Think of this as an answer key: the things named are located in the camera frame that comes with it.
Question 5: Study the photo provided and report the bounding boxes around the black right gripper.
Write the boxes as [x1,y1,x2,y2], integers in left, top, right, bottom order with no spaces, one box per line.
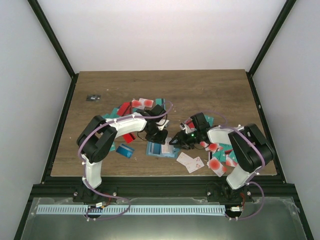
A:
[169,130,201,151]

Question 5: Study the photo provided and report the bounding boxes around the white flower VIP card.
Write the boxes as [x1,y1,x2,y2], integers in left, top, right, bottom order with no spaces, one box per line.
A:
[161,144,173,154]

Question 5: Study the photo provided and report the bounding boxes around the light blue card holder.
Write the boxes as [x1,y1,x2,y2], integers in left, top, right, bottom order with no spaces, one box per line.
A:
[146,141,180,159]

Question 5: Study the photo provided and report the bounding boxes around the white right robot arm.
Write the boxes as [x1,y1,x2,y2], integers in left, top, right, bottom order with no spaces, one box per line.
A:
[169,112,276,202]

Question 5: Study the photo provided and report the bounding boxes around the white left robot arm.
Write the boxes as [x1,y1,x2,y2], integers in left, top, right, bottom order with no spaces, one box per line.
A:
[76,103,169,202]

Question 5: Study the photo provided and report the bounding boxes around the teal card with black stripe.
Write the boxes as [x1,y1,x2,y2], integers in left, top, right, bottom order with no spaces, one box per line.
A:
[155,98,165,106]

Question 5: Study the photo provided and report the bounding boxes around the blue card left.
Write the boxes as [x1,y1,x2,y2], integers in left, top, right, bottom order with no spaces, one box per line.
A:
[116,143,135,159]

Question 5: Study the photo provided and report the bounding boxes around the white card red circles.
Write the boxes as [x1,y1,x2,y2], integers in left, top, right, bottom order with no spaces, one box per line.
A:
[131,98,154,110]

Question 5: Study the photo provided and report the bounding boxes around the white card large red circle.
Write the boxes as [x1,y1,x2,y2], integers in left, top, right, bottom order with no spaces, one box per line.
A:
[207,157,227,177]

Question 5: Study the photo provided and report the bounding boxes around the small black card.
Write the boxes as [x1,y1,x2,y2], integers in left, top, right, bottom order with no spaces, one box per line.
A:
[86,94,101,102]

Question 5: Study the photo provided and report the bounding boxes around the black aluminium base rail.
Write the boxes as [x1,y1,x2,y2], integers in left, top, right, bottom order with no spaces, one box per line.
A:
[72,175,253,204]

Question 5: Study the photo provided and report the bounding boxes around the light blue slotted cable duct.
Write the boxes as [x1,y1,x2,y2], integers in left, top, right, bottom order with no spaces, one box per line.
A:
[36,204,226,216]

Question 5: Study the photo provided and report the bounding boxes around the black frame post right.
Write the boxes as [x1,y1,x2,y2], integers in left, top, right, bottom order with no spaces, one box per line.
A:
[247,0,298,76]

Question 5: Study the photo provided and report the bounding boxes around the black frame post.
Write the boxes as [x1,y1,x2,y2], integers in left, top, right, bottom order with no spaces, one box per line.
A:
[26,0,77,79]
[247,0,298,76]

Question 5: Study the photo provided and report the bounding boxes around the black frame post left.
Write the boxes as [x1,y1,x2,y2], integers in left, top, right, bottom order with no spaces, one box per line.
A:
[26,0,77,79]

